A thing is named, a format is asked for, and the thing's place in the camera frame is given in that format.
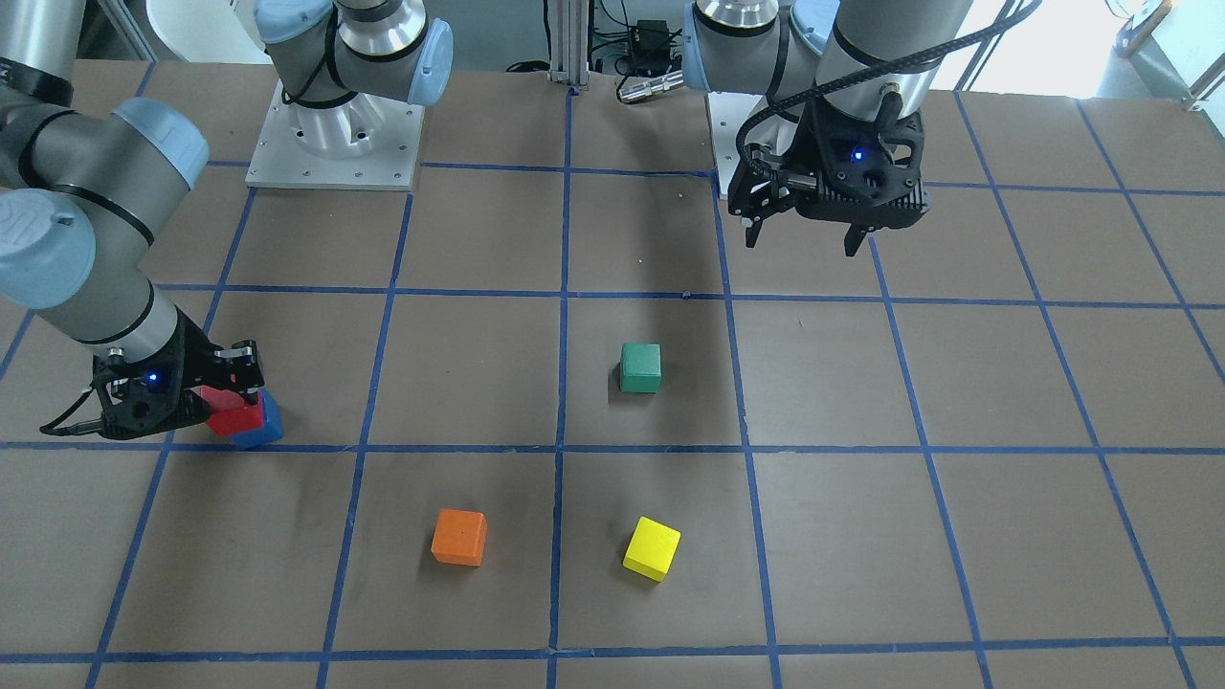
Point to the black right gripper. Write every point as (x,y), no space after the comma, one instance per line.
(197,361)

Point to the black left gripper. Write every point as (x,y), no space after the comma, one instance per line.
(812,144)

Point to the red wooden block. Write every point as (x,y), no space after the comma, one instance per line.
(230,413)

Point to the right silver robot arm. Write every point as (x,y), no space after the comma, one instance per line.
(85,198)

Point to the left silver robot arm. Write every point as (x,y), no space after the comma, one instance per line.
(781,49)

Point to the blue wooden block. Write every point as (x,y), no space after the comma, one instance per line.
(269,428)

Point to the green wooden block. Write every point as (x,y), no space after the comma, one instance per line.
(640,368)

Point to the orange wooden block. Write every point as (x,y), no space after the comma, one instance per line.
(459,537)

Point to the yellow wooden block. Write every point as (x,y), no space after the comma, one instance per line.
(651,549)

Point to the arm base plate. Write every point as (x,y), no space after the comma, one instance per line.
(369,143)
(727,112)

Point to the aluminium frame post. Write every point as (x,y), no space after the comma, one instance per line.
(568,31)

